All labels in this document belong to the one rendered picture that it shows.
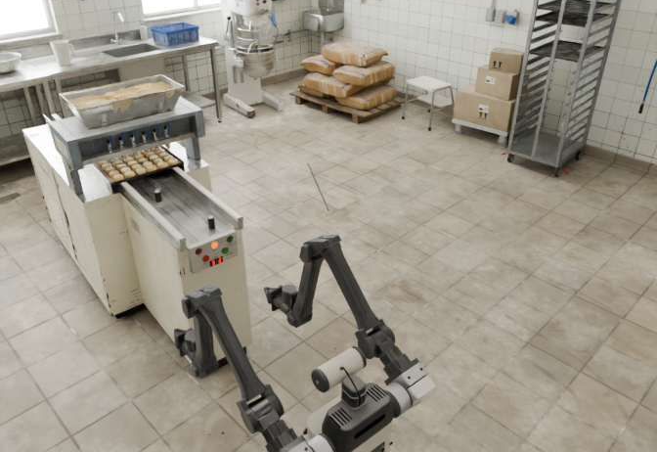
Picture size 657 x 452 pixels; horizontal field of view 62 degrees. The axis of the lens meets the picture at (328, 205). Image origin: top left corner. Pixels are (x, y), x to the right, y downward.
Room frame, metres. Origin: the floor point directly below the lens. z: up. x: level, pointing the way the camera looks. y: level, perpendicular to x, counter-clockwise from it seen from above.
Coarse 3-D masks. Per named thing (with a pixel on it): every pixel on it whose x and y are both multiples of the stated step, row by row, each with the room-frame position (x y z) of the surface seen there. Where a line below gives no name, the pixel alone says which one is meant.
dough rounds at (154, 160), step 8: (152, 152) 2.88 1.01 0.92; (160, 152) 2.88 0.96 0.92; (104, 160) 2.76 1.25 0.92; (120, 160) 2.76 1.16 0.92; (128, 160) 2.77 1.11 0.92; (136, 160) 2.81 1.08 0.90; (144, 160) 2.76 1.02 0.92; (152, 160) 2.80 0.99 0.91; (160, 160) 2.76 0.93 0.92; (168, 160) 2.77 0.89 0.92; (176, 160) 2.76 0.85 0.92; (104, 168) 2.69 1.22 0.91; (112, 168) 2.66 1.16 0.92; (120, 168) 2.68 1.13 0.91; (128, 168) 2.66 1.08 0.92; (136, 168) 2.67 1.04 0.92; (144, 168) 2.66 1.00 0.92; (152, 168) 2.67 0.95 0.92; (112, 176) 2.60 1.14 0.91; (120, 176) 2.57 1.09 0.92; (128, 176) 2.59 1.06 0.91
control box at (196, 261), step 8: (224, 232) 2.16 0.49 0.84; (232, 232) 2.16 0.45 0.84; (208, 240) 2.09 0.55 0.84; (216, 240) 2.10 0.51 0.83; (224, 240) 2.12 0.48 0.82; (192, 248) 2.03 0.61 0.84; (200, 248) 2.05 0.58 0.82; (208, 248) 2.07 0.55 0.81; (216, 248) 2.10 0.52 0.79; (224, 248) 2.12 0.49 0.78; (232, 248) 2.15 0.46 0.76; (192, 256) 2.02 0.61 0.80; (200, 256) 2.05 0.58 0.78; (216, 256) 2.09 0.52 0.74; (224, 256) 2.12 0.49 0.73; (232, 256) 2.14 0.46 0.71; (192, 264) 2.02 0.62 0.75; (200, 264) 2.04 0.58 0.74; (208, 264) 2.07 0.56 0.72; (192, 272) 2.02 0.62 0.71
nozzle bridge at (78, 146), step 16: (176, 112) 2.84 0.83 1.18; (192, 112) 2.84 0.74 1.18; (64, 128) 2.60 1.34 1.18; (80, 128) 2.60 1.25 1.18; (96, 128) 2.60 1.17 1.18; (112, 128) 2.60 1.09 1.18; (128, 128) 2.62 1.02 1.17; (144, 128) 2.75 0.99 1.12; (160, 128) 2.81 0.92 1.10; (176, 128) 2.86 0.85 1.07; (192, 128) 2.90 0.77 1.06; (64, 144) 2.49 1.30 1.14; (80, 144) 2.54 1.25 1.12; (96, 144) 2.59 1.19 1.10; (112, 144) 2.64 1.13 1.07; (128, 144) 2.69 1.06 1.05; (144, 144) 2.70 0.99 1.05; (160, 144) 2.75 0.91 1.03; (192, 144) 2.94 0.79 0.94; (64, 160) 2.57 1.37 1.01; (80, 160) 2.45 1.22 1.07; (96, 160) 2.53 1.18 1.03; (80, 192) 2.53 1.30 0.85
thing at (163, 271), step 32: (160, 192) 2.46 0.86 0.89; (192, 192) 2.55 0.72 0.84; (128, 224) 2.52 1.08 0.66; (192, 224) 2.22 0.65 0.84; (224, 224) 2.22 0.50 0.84; (160, 256) 2.18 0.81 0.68; (160, 288) 2.25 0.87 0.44; (192, 288) 2.04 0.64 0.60; (224, 288) 2.14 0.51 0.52; (160, 320) 2.33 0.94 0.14; (192, 320) 2.02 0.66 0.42
